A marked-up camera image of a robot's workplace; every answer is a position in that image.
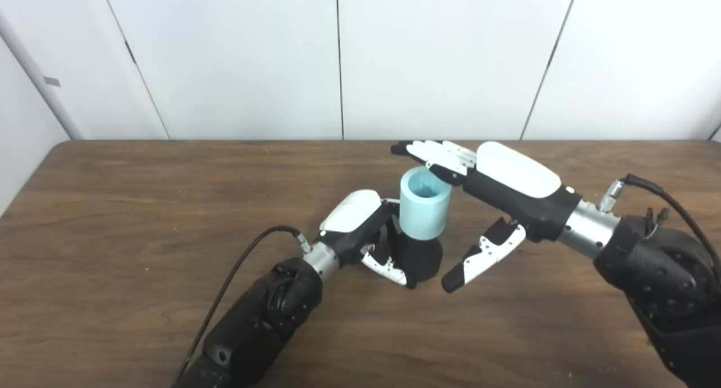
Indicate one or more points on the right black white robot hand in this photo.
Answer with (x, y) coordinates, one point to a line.
(524, 191)

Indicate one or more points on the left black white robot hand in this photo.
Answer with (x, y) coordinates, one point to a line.
(355, 219)

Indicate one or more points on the black flared nozzle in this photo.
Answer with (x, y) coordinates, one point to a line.
(422, 258)

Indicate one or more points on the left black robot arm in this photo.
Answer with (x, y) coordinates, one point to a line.
(253, 331)

